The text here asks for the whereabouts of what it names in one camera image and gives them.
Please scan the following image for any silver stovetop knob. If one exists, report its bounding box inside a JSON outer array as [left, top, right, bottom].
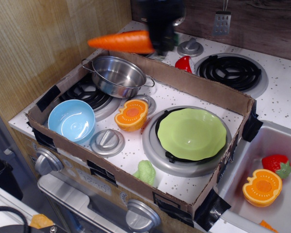
[[177, 38, 204, 57], [90, 129, 125, 157], [133, 95, 156, 115]]

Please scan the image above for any black burner back right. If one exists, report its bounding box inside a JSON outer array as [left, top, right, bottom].
[[196, 55, 262, 91]]

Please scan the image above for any hanging round steel strainer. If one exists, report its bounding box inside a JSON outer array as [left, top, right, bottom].
[[173, 9, 186, 27]]

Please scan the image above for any orange toy carrot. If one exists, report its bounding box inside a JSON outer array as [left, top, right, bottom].
[[87, 30, 158, 54]]

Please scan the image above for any orange half on stove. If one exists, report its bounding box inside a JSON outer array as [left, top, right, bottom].
[[114, 99, 148, 132]]

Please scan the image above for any silver stovetop knob front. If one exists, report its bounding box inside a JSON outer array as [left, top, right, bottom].
[[90, 129, 125, 157]]

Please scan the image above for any silver oven door handle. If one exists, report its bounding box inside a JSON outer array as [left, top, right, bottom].
[[38, 174, 130, 233]]

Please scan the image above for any silver stovetop knob back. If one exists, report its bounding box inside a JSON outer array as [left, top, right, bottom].
[[177, 38, 204, 57]]

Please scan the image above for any silver sink basin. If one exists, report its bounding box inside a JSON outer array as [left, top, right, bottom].
[[211, 121, 291, 233]]

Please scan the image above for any silver oven knob right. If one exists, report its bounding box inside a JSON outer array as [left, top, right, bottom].
[[126, 199, 161, 233]]

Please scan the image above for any brown cardboard fence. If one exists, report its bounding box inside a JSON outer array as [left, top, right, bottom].
[[26, 46, 264, 232]]

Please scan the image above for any red strawberry in sink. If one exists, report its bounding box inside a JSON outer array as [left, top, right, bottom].
[[261, 154, 291, 179]]

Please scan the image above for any silver stovetop knob middle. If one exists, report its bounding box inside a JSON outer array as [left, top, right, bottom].
[[133, 95, 156, 115]]

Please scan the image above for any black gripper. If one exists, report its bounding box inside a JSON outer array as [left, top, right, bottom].
[[137, 0, 184, 61]]

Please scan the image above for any light blue bowl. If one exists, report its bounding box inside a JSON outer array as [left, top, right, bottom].
[[48, 100, 96, 144]]

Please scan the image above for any light green plate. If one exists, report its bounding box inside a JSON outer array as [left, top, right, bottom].
[[157, 108, 227, 161]]

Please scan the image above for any small steel pot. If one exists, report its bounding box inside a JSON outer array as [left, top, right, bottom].
[[81, 56, 155, 99]]

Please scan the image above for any black burner front left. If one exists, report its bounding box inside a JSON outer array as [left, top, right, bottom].
[[60, 73, 112, 111]]

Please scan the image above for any light green toy vegetable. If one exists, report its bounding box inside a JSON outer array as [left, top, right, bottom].
[[133, 160, 156, 185]]

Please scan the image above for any black cable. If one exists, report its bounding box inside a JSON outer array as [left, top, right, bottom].
[[0, 205, 29, 231]]

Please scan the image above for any silver oven knob left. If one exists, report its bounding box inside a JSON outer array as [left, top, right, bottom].
[[35, 148, 64, 175]]

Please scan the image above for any orange object bottom left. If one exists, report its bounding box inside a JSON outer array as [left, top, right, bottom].
[[29, 214, 54, 229]]

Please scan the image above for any silver oven knob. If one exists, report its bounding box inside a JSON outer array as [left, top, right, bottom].
[[35, 148, 64, 175], [126, 199, 161, 233]]

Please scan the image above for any orange half in sink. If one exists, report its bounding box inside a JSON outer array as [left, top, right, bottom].
[[242, 169, 282, 207]]

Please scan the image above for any orange piece in sink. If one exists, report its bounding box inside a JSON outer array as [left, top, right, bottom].
[[260, 220, 278, 233]]

